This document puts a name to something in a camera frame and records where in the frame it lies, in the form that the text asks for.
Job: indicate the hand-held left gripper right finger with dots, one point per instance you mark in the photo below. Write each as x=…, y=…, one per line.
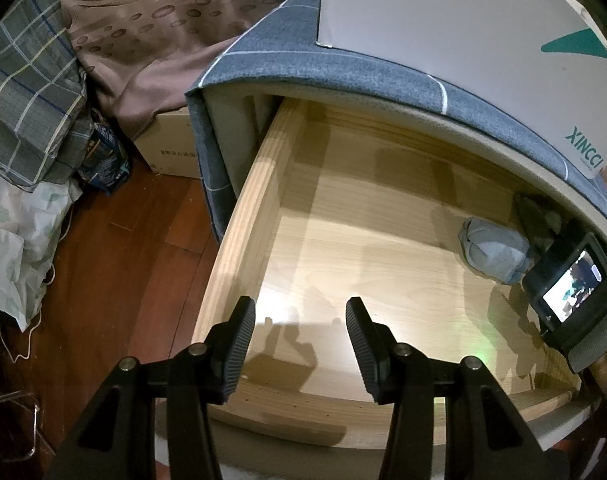
x=366, y=360

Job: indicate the plaid blanket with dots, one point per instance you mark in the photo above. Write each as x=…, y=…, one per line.
x=28, y=90

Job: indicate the wooden drawer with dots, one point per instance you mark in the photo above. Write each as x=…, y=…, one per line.
x=358, y=240

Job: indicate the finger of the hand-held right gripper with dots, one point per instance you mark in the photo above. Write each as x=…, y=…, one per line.
x=538, y=227

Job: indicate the beige leaf print curtain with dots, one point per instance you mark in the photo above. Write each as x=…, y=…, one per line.
x=148, y=35

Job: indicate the blue plastic packet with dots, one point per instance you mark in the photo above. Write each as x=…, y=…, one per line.
x=103, y=155

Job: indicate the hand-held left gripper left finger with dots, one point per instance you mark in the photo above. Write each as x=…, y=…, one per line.
x=238, y=350

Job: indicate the brown cardboard box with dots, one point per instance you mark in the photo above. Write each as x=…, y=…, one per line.
x=168, y=145

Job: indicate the grey ribbed sock roll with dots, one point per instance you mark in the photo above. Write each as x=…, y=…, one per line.
x=493, y=255

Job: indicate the white cardboard box green print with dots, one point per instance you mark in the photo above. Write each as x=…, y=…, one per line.
x=433, y=20

